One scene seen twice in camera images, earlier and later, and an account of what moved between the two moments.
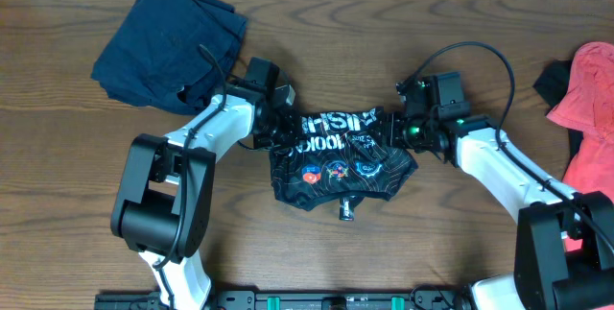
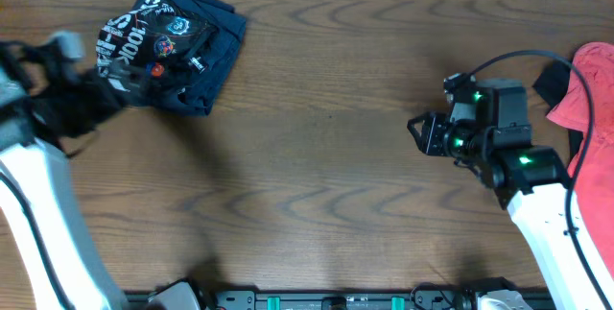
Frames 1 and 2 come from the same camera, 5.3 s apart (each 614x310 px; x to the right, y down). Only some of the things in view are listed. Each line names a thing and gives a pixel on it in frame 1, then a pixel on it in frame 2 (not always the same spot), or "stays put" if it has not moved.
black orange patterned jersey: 340,155 to 155,50
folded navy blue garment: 152,56 stays put
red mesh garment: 588,108 stays put
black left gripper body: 279,131 to 80,108
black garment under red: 552,86 stays put
